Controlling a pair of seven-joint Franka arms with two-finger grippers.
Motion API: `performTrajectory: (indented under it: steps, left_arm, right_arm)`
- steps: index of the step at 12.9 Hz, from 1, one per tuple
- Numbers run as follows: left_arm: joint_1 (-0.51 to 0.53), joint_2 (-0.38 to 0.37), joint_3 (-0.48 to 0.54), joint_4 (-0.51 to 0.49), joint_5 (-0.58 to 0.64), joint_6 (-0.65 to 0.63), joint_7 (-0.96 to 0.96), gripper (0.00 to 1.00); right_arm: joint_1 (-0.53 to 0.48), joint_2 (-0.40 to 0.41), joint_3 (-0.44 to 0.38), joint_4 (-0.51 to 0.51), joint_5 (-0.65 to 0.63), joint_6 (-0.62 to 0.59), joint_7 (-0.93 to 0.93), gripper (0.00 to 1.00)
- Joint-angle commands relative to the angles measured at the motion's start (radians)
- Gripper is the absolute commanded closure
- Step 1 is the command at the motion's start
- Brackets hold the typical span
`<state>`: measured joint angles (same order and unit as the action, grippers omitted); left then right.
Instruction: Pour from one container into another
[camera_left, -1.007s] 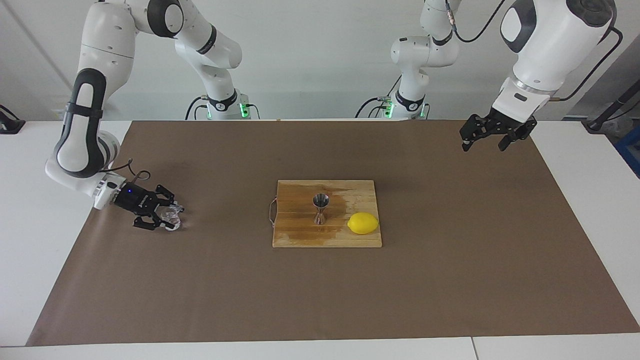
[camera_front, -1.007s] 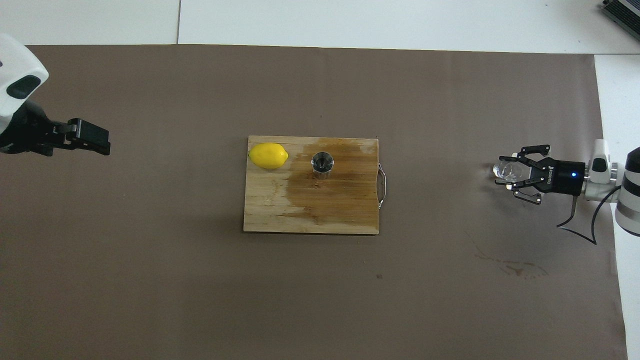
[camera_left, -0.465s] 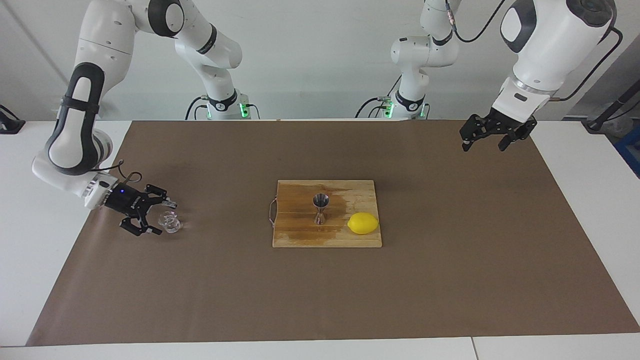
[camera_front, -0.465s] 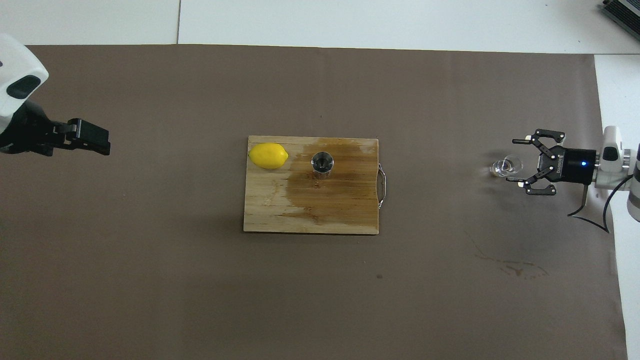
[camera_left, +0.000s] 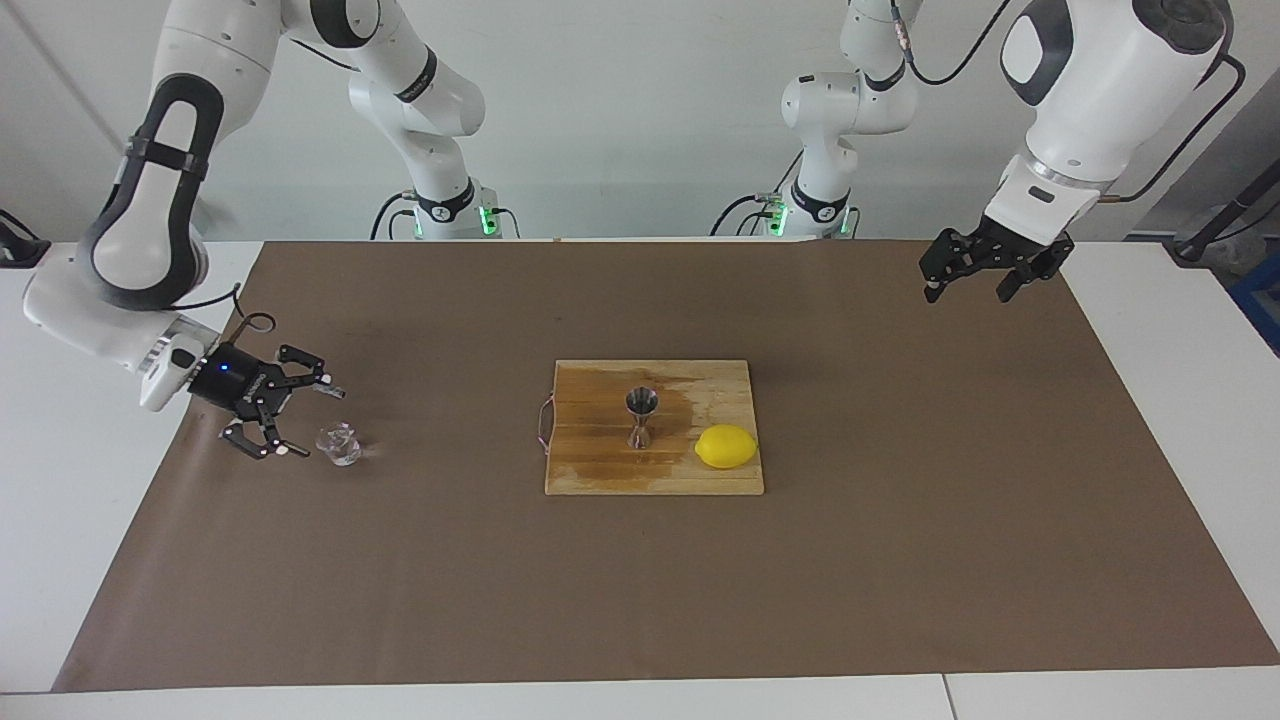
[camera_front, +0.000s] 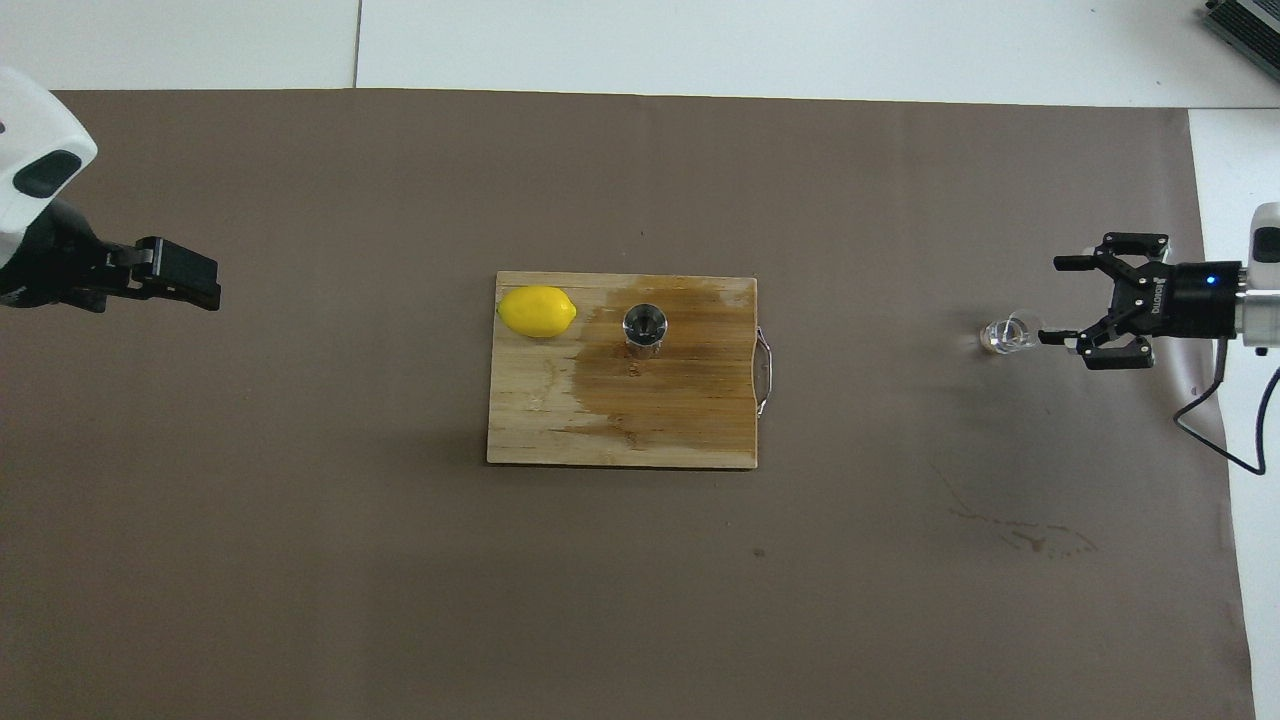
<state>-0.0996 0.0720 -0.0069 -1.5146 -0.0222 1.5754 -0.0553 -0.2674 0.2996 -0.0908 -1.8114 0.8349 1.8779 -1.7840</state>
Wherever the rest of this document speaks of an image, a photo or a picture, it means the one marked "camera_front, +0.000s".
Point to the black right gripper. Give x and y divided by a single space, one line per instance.
1195 298

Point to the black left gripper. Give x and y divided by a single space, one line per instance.
45 265

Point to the small clear glass cup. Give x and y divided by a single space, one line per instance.
1008 336

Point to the steel double jigger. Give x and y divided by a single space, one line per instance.
645 326

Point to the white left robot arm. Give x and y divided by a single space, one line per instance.
30 140

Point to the grey metal device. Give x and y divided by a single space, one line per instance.
1245 25

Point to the yellow lemon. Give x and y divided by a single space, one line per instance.
537 311

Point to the wooden cutting board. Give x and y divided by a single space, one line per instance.
620 410

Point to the brown paper table mat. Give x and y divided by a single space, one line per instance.
640 600

